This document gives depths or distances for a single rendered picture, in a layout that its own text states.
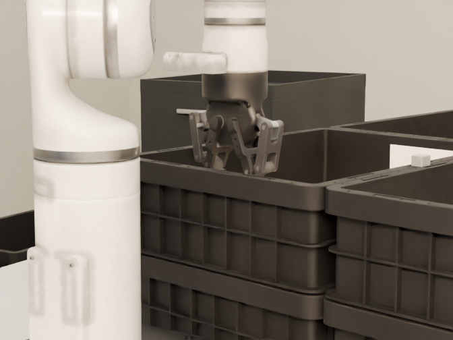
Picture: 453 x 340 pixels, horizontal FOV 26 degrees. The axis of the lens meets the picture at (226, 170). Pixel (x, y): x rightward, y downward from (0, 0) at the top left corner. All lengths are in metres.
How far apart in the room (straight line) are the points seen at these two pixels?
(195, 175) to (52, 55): 0.29
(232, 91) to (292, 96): 1.68
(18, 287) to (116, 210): 0.66
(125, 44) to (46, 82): 0.07
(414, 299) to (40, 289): 0.33
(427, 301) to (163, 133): 2.03
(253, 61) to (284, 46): 3.91
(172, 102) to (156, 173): 1.75
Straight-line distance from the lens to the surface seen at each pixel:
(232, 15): 1.08
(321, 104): 2.92
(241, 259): 1.04
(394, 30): 4.73
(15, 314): 1.35
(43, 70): 0.81
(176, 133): 2.85
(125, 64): 0.82
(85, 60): 0.82
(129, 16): 0.81
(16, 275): 1.53
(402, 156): 1.34
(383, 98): 4.76
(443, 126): 1.69
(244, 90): 1.09
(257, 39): 1.09
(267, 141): 1.07
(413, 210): 0.88
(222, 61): 1.05
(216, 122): 1.12
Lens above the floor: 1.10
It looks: 9 degrees down
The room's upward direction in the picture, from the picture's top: straight up
